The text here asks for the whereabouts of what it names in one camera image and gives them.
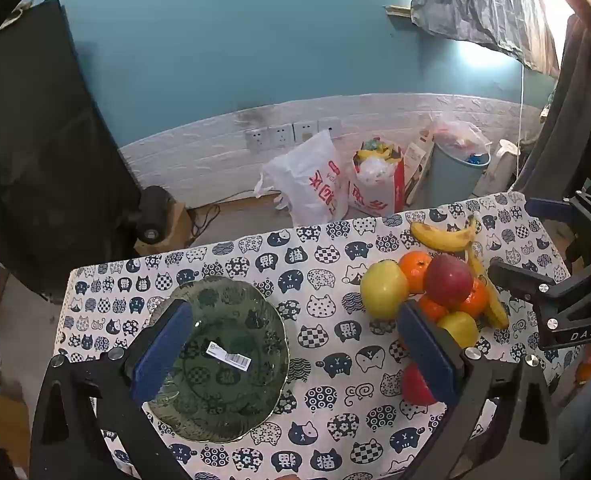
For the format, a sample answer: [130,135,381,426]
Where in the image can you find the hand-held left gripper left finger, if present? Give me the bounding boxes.
[29,298,196,480]

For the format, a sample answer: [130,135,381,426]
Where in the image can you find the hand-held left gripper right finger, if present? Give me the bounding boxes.
[396,299,561,480]

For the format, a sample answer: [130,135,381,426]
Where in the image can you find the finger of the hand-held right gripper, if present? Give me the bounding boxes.
[489,258,572,307]
[525,194,591,242]

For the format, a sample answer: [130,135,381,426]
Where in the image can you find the red apple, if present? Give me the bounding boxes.
[423,254,475,309]
[401,362,439,406]

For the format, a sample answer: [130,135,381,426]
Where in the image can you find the yellow banana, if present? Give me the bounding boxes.
[409,215,479,254]
[467,244,511,330]

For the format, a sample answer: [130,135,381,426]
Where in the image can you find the orange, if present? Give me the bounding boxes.
[398,251,433,294]
[418,294,449,324]
[457,277,491,320]

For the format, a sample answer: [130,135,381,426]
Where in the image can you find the green glass bowl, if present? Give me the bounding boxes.
[148,276,291,443]

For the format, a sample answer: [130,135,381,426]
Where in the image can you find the white plastic stool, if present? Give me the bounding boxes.
[474,139,521,197]

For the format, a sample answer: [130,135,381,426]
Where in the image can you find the dark hanging cloth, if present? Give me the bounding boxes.
[513,12,591,197]

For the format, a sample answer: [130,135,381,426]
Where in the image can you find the grey blue trash bin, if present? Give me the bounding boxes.
[428,141,491,206]

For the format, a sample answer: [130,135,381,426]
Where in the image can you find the cat print tablecloth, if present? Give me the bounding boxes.
[55,191,585,480]

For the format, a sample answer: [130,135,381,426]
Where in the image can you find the clear plastic bin liner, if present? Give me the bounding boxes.
[428,115,492,166]

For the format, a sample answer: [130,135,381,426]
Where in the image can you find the tan cardboard box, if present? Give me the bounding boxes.
[134,200,194,257]

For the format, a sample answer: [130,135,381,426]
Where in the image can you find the white red paper box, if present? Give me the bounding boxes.
[403,130,435,201]

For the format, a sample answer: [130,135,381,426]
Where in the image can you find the brown cardboard box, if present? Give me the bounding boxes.
[0,360,31,472]

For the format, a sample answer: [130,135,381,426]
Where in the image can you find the red white shopping bag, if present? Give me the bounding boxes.
[349,136,407,216]

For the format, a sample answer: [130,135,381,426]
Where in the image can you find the white plastic bag red print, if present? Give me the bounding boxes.
[254,129,351,226]

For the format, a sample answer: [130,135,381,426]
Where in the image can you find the grey crinkled curtain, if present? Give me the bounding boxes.
[410,0,561,79]

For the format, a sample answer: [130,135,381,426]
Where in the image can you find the large black panel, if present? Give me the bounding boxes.
[0,0,144,293]

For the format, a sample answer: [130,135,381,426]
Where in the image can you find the white hanging cord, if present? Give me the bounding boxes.
[517,57,527,161]

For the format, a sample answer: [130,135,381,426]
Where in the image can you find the black floor cable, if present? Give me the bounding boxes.
[189,189,281,237]

